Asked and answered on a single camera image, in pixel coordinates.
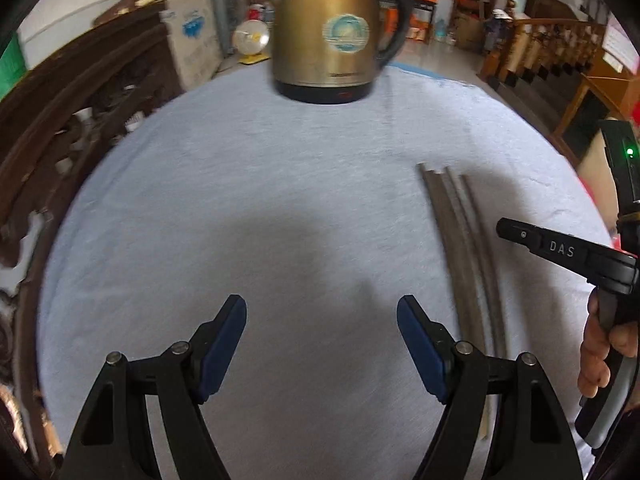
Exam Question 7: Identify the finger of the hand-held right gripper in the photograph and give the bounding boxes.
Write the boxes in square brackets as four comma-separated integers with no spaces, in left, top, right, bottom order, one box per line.
[496,217,545,262]

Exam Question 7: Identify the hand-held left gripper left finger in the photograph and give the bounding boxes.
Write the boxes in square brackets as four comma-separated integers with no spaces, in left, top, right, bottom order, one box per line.
[59,294,247,480]

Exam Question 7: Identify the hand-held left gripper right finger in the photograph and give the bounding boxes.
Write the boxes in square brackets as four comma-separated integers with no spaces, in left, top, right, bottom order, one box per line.
[397,295,586,480]

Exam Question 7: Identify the grey-brown chopstick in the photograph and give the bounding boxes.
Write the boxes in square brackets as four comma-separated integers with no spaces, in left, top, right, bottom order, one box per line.
[460,175,507,358]
[417,162,471,348]
[429,167,482,357]
[446,166,494,442]

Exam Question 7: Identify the person's right hand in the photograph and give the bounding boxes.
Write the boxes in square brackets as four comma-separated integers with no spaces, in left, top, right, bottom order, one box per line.
[577,291,640,401]

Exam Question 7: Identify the wooden cabinet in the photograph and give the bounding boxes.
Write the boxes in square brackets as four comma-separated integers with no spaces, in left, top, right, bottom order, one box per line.
[551,72,640,163]

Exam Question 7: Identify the grey tablecloth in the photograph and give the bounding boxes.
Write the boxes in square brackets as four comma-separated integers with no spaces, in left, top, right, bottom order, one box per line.
[37,60,618,480]

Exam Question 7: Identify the wooden staircase railing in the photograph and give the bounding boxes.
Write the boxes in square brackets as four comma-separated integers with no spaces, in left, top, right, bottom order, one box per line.
[481,16,613,92]

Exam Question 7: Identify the blue cloth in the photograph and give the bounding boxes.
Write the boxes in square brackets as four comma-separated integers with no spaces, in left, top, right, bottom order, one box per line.
[389,61,443,80]

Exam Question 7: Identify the hanging dark clothes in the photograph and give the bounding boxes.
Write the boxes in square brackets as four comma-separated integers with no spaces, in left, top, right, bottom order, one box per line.
[484,9,512,56]

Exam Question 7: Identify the brown cardboard box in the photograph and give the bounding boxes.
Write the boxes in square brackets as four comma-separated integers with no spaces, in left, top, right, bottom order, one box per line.
[454,11,485,51]

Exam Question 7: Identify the white paper sign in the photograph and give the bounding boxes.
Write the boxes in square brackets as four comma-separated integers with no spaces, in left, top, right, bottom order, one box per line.
[601,24,640,74]

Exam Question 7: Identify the dark carved wooden chair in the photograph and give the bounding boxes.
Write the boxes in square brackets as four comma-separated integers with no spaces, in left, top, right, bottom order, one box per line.
[0,7,187,480]

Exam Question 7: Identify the gold electric kettle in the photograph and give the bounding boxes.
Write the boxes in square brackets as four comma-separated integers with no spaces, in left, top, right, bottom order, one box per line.
[264,0,415,106]

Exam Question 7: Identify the white box with blue print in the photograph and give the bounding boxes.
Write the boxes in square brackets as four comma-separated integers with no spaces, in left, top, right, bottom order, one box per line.
[162,0,224,92]

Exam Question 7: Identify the white electric fan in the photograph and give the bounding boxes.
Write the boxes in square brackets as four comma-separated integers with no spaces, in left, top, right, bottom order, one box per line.
[232,19,274,65]

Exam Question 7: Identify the green cloth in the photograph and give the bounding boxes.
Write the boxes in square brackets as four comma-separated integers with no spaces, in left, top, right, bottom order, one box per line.
[0,34,27,103]

